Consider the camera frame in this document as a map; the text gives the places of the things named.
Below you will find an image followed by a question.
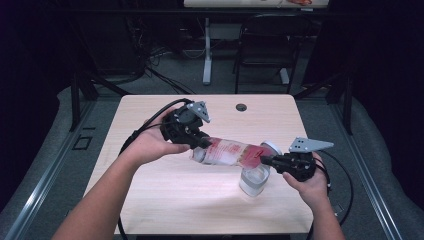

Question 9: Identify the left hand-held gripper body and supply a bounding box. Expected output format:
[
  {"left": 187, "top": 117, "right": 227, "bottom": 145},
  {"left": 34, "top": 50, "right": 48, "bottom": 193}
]
[{"left": 159, "top": 100, "right": 212, "bottom": 149}]

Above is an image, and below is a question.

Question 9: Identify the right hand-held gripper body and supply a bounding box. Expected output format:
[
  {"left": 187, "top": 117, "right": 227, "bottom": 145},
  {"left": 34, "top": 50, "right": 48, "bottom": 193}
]
[{"left": 275, "top": 136, "right": 335, "bottom": 183}]

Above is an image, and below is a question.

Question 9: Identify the red and white refill pouch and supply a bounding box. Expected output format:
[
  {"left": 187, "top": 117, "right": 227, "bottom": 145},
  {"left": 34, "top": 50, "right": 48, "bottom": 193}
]
[{"left": 189, "top": 136, "right": 276, "bottom": 169}]

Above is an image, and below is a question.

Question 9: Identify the clear plastic cup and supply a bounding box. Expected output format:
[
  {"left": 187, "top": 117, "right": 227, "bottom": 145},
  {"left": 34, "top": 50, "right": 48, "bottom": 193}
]
[{"left": 238, "top": 140, "right": 284, "bottom": 198}]

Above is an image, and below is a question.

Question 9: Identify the person's right hand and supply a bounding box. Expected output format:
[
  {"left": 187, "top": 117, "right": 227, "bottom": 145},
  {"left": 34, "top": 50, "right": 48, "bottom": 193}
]
[{"left": 282, "top": 151, "right": 331, "bottom": 210}]

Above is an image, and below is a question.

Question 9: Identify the person's left hand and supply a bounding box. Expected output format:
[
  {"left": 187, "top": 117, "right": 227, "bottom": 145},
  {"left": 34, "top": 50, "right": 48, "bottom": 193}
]
[{"left": 124, "top": 108, "right": 191, "bottom": 171}]

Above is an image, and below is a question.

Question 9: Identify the white desk leg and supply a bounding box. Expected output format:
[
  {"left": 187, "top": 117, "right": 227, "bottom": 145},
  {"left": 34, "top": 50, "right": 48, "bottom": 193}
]
[
  {"left": 202, "top": 17, "right": 214, "bottom": 86},
  {"left": 279, "top": 67, "right": 291, "bottom": 85}
]

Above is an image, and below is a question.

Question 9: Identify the black metal stand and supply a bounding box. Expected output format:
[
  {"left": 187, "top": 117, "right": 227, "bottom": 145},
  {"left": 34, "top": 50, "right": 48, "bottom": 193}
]
[
  {"left": 293, "top": 70, "right": 354, "bottom": 136},
  {"left": 68, "top": 70, "right": 132, "bottom": 133}
]

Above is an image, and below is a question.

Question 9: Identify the grey box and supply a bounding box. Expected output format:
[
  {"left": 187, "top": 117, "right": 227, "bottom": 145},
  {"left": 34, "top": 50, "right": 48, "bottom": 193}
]
[{"left": 209, "top": 23, "right": 243, "bottom": 41}]

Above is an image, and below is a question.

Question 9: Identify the black folding chair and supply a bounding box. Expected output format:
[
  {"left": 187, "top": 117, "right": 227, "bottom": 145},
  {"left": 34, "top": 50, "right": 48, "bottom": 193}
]
[{"left": 233, "top": 13, "right": 314, "bottom": 95}]

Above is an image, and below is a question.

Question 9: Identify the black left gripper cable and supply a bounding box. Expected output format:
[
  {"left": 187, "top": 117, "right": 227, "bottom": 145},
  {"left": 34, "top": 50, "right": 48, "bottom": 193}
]
[{"left": 116, "top": 97, "right": 195, "bottom": 240}]

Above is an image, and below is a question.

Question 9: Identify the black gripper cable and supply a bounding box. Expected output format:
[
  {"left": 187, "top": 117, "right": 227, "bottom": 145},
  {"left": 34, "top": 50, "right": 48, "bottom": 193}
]
[
  {"left": 116, "top": 97, "right": 195, "bottom": 240},
  {"left": 306, "top": 149, "right": 355, "bottom": 240}
]

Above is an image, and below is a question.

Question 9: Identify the bundle of black floor cables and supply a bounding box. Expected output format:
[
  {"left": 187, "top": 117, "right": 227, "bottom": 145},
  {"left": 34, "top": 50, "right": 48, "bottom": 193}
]
[{"left": 124, "top": 16, "right": 198, "bottom": 96}]

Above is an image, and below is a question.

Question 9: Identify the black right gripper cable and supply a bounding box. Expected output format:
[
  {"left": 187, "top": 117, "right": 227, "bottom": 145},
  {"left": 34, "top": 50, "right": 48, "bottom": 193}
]
[{"left": 306, "top": 149, "right": 355, "bottom": 240}]

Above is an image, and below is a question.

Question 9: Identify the metal floor rail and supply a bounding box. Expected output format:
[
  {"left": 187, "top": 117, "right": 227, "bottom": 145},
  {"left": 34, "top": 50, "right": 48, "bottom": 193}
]
[
  {"left": 329, "top": 99, "right": 405, "bottom": 240},
  {"left": 3, "top": 99, "right": 97, "bottom": 240}
]

